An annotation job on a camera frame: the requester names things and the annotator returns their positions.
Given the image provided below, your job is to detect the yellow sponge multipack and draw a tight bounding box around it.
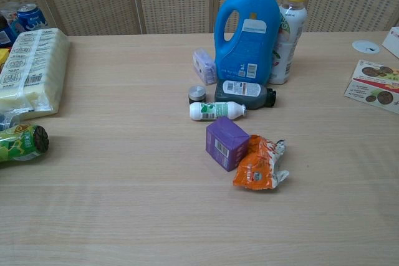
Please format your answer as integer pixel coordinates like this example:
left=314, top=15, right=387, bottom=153
left=0, top=28, right=70, bottom=120

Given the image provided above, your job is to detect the blue soda can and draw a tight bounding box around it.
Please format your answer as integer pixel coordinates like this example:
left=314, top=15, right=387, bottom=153
left=16, top=3, right=49, bottom=31

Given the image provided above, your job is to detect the purple carton box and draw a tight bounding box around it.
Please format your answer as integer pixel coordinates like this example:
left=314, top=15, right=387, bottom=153
left=204, top=116, right=251, bottom=173

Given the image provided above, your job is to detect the brown printed cookie box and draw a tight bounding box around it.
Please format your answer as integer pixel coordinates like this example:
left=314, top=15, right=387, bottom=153
left=344, top=59, right=399, bottom=115

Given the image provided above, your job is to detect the yellow-capped drink bottle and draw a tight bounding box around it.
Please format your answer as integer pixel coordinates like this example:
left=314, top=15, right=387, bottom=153
left=269, top=0, right=309, bottom=85

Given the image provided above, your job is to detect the dark grey squeeze bottle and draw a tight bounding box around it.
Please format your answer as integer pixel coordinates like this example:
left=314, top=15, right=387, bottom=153
left=214, top=79, right=277, bottom=111

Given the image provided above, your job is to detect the green can lying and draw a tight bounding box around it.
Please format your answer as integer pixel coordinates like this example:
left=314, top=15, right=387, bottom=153
left=0, top=124, right=50, bottom=164

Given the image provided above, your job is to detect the dark blue snack package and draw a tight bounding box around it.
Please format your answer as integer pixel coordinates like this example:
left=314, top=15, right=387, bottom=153
left=0, top=13, right=17, bottom=46

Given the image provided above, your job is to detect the small silver-lidded jar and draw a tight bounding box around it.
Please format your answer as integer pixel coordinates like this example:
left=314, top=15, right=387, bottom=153
left=188, top=85, right=207, bottom=105

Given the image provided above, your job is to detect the clear plastic wrapped item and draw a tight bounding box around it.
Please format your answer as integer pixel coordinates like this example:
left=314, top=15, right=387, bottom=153
left=0, top=108, right=35, bottom=132

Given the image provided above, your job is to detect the blue detergent pump bottle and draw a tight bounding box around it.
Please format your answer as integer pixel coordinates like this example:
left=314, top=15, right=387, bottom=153
left=213, top=0, right=281, bottom=84

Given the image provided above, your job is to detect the yellow package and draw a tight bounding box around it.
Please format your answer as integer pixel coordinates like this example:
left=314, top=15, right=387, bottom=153
left=0, top=47, right=11, bottom=72

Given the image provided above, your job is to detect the small white green bottle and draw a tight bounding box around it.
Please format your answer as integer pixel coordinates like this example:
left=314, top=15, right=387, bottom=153
left=189, top=101, right=248, bottom=121

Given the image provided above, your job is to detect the orange snack bag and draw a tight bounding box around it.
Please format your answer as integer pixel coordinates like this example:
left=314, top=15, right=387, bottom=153
left=233, top=134, right=291, bottom=191

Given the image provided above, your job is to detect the lavender tissue pack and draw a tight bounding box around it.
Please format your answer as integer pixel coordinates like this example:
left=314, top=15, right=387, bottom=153
left=192, top=47, right=217, bottom=86

